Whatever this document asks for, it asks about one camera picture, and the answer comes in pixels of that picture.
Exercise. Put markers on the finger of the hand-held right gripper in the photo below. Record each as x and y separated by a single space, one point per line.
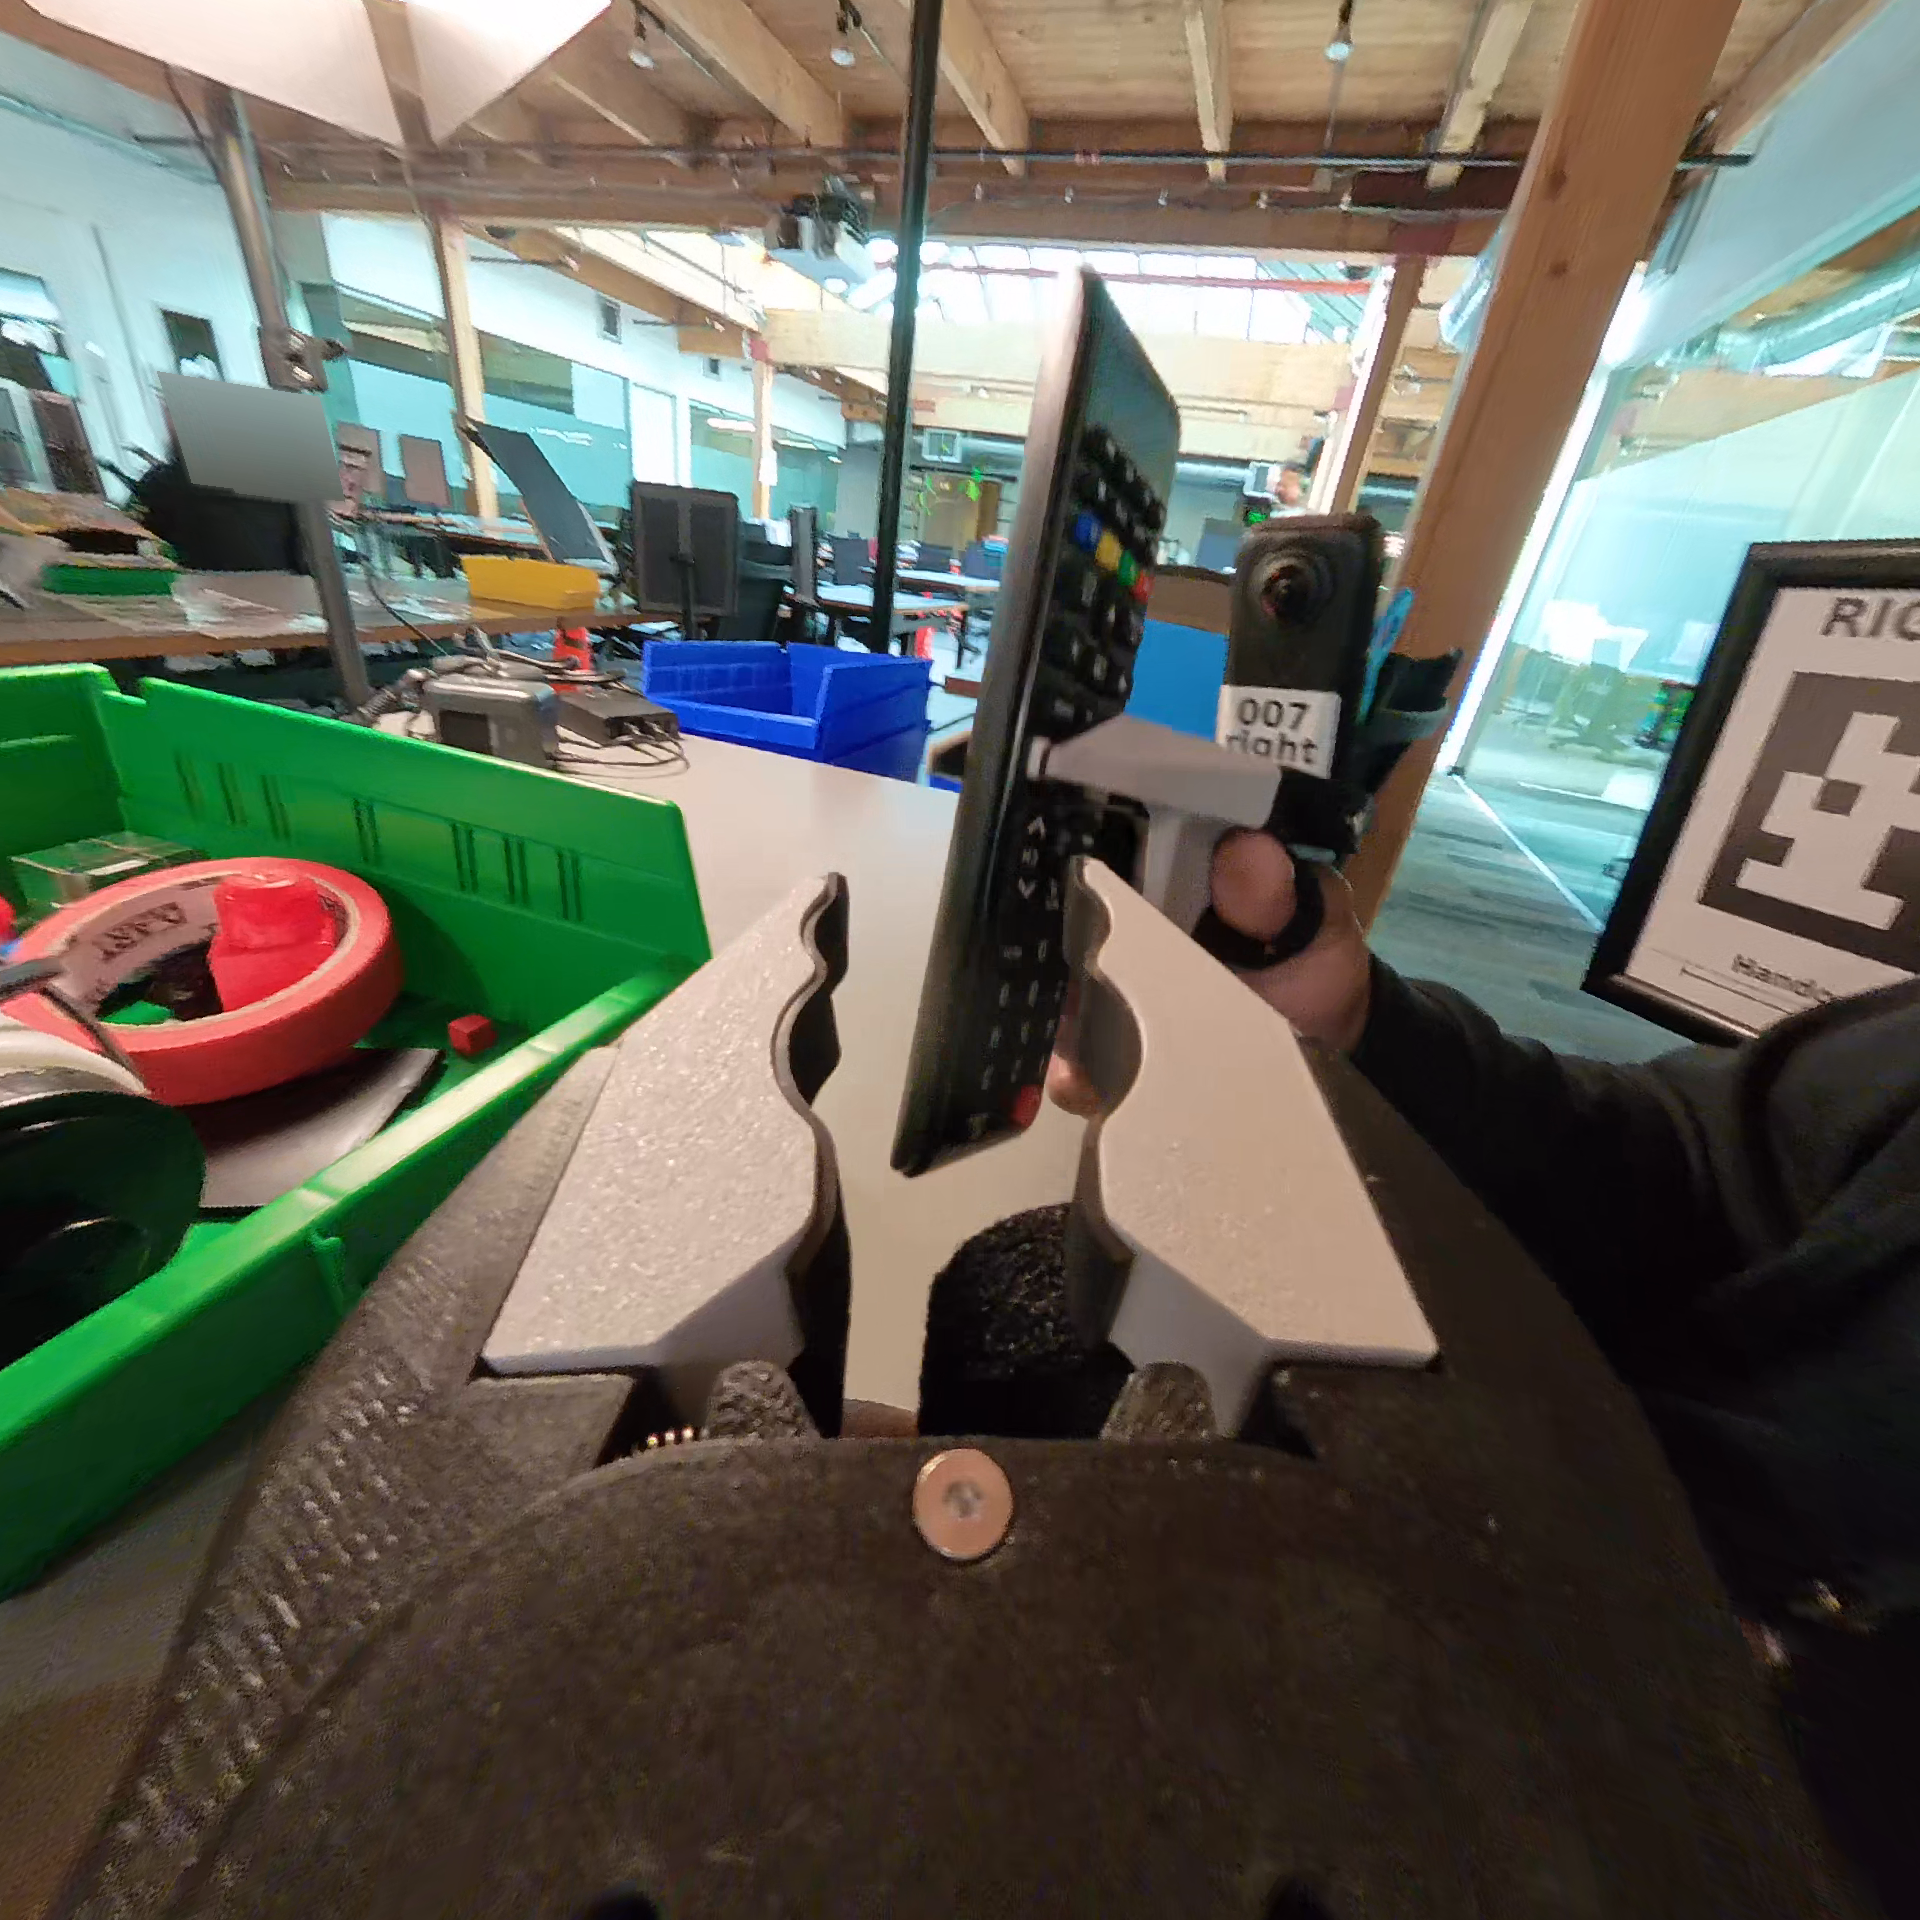
1185 764

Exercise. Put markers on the dark slanted board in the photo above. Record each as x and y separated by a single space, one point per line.
539 494

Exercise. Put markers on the wooden post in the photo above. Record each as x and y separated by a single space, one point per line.
1546 451

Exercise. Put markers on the black computer monitor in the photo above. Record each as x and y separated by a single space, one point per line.
687 548

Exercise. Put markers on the yellow plastic bin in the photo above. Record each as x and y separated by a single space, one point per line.
523 582

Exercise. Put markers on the white studio light panel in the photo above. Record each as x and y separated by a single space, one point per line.
301 53

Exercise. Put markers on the grey power unit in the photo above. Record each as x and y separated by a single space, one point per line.
487 716

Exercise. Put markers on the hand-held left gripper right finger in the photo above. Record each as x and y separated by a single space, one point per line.
1261 1200

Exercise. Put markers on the small red block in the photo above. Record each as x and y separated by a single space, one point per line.
471 1032

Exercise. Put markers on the white bottle black base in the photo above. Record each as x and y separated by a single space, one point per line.
75 1200

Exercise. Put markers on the black hub box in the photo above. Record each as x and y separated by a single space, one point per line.
617 724

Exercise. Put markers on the person's right forearm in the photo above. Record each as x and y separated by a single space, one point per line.
1650 1276

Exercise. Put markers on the small green box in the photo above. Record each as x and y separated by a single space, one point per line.
105 868

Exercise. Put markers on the black remote control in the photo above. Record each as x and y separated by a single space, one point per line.
1035 675

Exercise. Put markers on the large blue plastic bin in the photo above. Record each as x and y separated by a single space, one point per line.
1177 682

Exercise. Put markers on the green plastic bin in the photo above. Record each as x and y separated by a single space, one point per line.
451 870

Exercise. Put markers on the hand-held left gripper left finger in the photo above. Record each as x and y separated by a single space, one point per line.
661 1200

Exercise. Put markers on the grey light stand pole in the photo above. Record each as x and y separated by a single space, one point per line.
301 451

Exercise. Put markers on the black mat sheet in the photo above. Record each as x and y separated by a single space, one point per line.
301 1125

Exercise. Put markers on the red plastic cap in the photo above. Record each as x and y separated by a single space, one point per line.
277 939

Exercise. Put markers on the black framed marker sign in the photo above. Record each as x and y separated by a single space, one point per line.
1799 839

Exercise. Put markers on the red tape roll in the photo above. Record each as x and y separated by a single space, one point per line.
301 1036

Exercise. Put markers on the black floor lamp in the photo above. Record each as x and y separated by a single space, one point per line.
907 301

